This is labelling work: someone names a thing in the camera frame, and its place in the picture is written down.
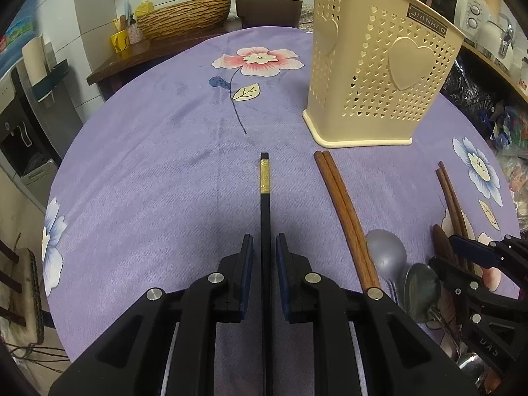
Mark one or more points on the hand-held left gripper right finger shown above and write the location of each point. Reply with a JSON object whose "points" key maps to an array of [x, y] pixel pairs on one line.
{"points": [[283, 272]]}

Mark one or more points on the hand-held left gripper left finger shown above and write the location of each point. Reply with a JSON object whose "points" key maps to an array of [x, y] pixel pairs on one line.
{"points": [[244, 272]]}

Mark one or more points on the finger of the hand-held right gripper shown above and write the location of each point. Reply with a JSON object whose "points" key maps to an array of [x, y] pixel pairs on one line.
{"points": [[449, 276], [470, 249]]}

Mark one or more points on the dark wooden spoon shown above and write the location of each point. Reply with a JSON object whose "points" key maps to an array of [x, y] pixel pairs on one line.
{"points": [[440, 239]]}

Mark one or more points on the shiny steel spoon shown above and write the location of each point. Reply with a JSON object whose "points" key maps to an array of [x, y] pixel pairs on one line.
{"points": [[420, 293]]}

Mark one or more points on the dark brown wooden chopstick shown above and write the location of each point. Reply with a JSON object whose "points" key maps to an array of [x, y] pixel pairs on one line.
{"points": [[455, 198], [447, 198]]}

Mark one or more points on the black chopstick with gold band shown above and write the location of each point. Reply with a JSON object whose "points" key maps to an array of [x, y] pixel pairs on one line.
{"points": [[266, 214]]}

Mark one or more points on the matte grey spoon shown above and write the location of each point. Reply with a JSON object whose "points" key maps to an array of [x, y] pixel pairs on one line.
{"points": [[385, 253]]}

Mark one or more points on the reddish brown wooden chopstick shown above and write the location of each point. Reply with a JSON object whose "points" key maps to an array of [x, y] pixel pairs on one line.
{"points": [[339, 189], [330, 189]]}

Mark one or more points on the cream perforated utensil holder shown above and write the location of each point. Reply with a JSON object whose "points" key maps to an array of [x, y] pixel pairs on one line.
{"points": [[371, 70]]}

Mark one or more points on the pile of colourful plastic bags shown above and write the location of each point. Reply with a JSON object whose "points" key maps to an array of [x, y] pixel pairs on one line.
{"points": [[511, 152]]}

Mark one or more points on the purple floral tablecloth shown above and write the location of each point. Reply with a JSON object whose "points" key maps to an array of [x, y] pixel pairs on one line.
{"points": [[165, 173]]}

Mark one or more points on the black plastic bag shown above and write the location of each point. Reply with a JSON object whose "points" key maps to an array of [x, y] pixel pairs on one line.
{"points": [[470, 95]]}

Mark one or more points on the light wooden shelf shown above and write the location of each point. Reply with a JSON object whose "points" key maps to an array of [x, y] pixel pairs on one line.
{"points": [[495, 70]]}

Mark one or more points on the white electric kettle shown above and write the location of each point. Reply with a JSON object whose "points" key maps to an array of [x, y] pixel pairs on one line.
{"points": [[497, 35]]}

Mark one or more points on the chair with woven seat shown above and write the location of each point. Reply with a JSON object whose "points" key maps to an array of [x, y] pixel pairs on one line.
{"points": [[22, 297]]}

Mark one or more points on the grey water dispenser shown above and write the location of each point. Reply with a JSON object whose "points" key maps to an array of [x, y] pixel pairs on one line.
{"points": [[29, 123]]}

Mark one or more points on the woven basket wash basin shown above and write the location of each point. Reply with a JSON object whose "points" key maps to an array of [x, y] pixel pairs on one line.
{"points": [[185, 16]]}

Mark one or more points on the yellow cup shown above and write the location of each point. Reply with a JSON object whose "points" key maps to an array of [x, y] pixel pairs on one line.
{"points": [[119, 40]]}

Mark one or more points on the white and brown rice cooker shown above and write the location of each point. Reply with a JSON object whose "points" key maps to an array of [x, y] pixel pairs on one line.
{"points": [[268, 6]]}

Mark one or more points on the yellow soap pump bottle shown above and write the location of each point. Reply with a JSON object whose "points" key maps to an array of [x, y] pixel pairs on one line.
{"points": [[144, 7]]}

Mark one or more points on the white cup dispenser tube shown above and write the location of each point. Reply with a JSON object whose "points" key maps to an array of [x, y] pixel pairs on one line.
{"points": [[39, 66]]}

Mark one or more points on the blue water jug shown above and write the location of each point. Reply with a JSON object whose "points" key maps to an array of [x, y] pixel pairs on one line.
{"points": [[16, 35]]}

